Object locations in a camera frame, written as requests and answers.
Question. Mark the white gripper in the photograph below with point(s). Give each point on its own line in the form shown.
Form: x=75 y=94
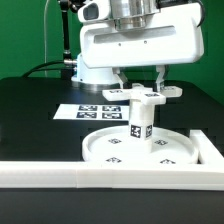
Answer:
x=131 y=33

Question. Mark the white cross-shaped table base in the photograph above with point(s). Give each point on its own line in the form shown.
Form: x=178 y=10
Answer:
x=142 y=94

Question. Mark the white round table top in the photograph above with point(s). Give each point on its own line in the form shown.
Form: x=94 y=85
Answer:
x=113 y=144

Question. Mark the white marker sheet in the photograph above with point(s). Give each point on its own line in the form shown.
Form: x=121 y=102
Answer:
x=92 y=112

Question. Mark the white L-shaped fence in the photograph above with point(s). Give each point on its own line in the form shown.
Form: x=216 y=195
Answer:
x=207 y=174

